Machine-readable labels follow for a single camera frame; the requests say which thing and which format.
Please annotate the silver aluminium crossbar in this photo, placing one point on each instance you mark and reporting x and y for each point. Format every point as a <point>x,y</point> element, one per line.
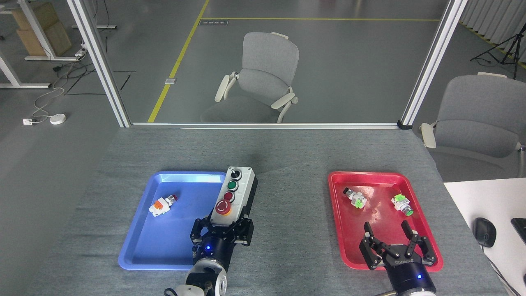
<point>263,126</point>

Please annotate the white round floor device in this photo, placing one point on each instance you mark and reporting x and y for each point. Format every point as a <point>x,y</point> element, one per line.
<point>58,119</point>

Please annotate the white ribbed partition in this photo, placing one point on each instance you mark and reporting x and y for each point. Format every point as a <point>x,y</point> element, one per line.
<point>493,20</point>

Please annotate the black computer mouse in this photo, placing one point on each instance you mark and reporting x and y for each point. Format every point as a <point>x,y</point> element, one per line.
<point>484,232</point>

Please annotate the red push button orange block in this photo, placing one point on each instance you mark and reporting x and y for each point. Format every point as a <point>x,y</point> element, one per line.
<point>161,206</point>

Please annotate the brown cardboard box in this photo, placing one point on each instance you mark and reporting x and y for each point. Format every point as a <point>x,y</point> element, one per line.
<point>43,28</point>

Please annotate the black tripod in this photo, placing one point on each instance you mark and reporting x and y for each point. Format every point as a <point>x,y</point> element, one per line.
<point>503,47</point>

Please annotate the white desk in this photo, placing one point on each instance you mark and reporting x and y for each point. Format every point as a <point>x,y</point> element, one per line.
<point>489,205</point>

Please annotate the black keyboard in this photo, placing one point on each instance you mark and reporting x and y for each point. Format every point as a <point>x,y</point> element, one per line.
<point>519,225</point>

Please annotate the red plastic tray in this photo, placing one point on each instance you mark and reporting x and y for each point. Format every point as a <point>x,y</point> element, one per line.
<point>349,230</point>

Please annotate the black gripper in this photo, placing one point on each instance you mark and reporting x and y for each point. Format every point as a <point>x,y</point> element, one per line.
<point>213,248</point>
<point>409,271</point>

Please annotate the silver aluminium post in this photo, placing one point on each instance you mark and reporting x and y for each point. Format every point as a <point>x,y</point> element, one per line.
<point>431,61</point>
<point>100,61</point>

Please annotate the black knob switch green block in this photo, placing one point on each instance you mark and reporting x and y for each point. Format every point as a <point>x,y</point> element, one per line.
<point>354,197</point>

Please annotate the dark floor label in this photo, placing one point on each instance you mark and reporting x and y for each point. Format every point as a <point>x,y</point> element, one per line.
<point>213,22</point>

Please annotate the white desk frame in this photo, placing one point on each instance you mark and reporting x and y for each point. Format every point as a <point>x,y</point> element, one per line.
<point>28,41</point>

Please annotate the grey office chair white armrests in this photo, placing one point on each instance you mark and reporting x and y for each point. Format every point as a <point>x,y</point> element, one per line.
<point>476,127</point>
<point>263,78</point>

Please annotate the grey control box with buttons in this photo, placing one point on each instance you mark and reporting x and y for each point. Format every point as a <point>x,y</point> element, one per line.
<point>236,193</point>

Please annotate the green push button green block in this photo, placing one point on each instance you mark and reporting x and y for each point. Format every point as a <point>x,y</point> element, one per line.
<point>402,204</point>

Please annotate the blue plastic tray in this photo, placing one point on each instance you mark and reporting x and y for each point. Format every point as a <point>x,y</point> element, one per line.
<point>164,238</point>

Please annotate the grey floor socket plate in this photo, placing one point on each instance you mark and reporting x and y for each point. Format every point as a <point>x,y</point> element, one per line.
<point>170,81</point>

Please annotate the white power socket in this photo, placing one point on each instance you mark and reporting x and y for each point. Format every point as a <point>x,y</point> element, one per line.
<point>28,121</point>

